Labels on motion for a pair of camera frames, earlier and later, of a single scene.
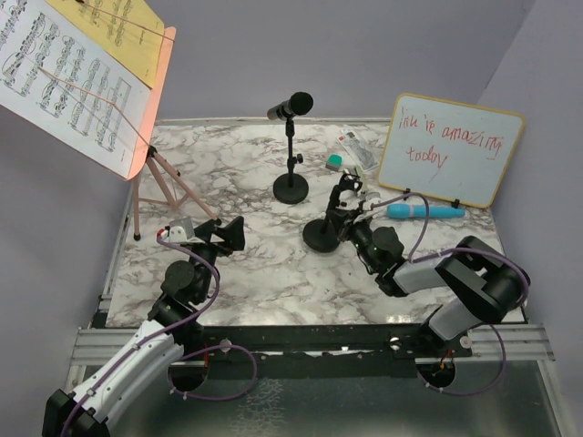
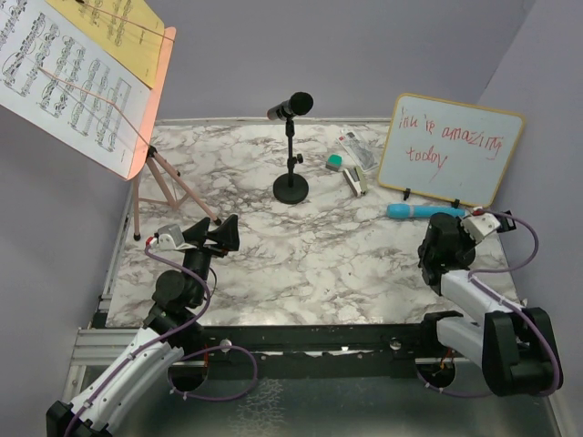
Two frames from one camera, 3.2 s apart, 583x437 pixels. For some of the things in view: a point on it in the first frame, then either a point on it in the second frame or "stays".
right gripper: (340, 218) to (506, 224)
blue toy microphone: (403, 210) stays
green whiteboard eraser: (334, 162) stays
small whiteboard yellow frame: (449, 151) stays
